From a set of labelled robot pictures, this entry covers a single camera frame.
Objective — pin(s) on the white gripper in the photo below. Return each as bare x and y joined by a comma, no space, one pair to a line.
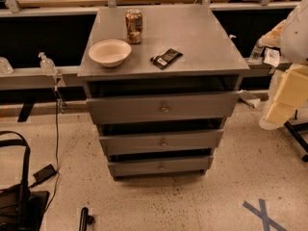
295,38

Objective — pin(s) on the grey top drawer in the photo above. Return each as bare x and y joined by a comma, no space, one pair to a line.
130,109

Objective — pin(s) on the grey drawer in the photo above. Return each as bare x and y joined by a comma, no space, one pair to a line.
146,167
160,142
130,109

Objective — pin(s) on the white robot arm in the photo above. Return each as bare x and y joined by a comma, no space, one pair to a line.
291,35

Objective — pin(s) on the grey drawer cabinet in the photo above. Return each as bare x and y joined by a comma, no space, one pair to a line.
210,63

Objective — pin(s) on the grey middle drawer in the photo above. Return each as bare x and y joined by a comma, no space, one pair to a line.
160,142

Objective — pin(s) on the grey bottom drawer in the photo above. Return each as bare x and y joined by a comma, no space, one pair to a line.
146,167

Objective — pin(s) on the white paper packet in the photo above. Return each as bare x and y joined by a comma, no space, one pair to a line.
272,57

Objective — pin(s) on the black stand base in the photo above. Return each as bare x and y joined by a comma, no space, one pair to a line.
295,130

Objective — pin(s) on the clear water bottle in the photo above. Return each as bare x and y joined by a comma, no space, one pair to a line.
256,51

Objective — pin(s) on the blue tape cross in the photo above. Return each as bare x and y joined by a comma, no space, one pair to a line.
262,214

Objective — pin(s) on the black snack wrapper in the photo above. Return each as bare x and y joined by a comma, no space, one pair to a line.
165,59

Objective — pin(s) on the crushed soda can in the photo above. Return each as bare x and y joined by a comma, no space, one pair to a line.
133,20

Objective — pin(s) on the white bowl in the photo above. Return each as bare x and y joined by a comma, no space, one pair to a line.
110,52

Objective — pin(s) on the black cylinder on floor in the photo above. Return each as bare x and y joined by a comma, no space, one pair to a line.
85,219

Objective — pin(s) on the clear pump sanitizer bottle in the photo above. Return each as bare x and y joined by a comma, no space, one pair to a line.
47,65

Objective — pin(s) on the black power adapter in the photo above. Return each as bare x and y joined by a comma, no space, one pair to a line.
45,173

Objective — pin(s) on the clear plastic container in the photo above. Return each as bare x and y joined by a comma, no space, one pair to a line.
5,66

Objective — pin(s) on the grey metal shelf rail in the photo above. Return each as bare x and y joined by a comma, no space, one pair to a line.
34,78

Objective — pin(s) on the black bag with strap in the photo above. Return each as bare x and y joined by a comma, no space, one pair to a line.
21,209

